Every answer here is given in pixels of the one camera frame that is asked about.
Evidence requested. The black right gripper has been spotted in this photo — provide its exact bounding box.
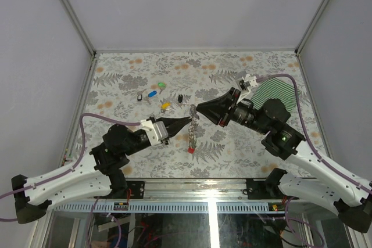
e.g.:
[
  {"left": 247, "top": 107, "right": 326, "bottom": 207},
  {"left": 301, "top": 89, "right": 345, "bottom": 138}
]
[{"left": 196, "top": 87, "right": 270, "bottom": 135}]

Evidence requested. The yellow key tag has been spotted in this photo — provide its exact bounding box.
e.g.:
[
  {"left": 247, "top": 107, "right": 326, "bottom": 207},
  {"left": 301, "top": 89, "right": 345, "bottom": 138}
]
[{"left": 162, "top": 102, "right": 170, "bottom": 109}]

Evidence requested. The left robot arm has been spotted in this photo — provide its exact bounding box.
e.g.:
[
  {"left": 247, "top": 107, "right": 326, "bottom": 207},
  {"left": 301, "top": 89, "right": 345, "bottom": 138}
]
[{"left": 11, "top": 117, "right": 191, "bottom": 224}]

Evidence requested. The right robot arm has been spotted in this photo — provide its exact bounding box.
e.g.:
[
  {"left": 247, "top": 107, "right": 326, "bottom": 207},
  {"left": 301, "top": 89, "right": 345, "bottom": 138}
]
[{"left": 196, "top": 88, "right": 371, "bottom": 233}]

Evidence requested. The blue key tag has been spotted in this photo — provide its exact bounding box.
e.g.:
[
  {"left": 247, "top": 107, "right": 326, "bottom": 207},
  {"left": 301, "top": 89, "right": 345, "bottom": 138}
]
[{"left": 148, "top": 91, "right": 157, "bottom": 98}]

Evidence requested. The floral table mat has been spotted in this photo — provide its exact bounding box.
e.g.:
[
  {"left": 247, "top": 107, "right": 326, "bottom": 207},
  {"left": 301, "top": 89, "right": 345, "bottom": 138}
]
[{"left": 66, "top": 51, "right": 324, "bottom": 178}]

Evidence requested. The green striped cloth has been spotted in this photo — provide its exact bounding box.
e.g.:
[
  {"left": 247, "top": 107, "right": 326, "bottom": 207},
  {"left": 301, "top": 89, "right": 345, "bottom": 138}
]
[{"left": 251, "top": 78, "right": 297, "bottom": 112}]

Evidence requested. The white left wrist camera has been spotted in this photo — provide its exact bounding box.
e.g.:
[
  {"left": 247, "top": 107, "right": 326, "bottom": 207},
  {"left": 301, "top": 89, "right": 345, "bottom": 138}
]
[{"left": 139, "top": 117, "right": 169, "bottom": 146}]

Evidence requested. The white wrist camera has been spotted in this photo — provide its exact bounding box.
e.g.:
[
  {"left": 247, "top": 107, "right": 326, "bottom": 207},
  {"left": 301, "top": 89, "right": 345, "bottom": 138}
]
[
  {"left": 139, "top": 117, "right": 169, "bottom": 146},
  {"left": 235, "top": 71, "right": 258, "bottom": 103}
]

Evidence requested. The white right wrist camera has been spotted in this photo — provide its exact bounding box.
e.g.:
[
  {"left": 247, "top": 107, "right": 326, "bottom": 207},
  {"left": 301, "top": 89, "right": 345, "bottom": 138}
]
[{"left": 235, "top": 71, "right": 258, "bottom": 103}]

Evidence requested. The aluminium front rail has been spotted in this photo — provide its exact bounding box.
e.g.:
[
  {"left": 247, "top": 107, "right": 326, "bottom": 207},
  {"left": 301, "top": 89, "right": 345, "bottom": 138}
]
[{"left": 58, "top": 178, "right": 286, "bottom": 213}]

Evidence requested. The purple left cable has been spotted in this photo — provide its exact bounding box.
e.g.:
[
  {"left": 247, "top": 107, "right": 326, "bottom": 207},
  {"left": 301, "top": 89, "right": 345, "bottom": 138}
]
[{"left": 0, "top": 113, "right": 143, "bottom": 222}]

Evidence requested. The purple cable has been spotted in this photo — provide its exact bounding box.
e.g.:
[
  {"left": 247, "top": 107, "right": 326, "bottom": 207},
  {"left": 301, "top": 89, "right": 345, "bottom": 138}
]
[
  {"left": 0, "top": 113, "right": 143, "bottom": 222},
  {"left": 255, "top": 74, "right": 372, "bottom": 195}
]

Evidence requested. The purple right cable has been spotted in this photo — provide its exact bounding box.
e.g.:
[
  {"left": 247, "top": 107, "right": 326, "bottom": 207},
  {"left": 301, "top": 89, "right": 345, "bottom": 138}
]
[{"left": 255, "top": 74, "right": 372, "bottom": 195}]

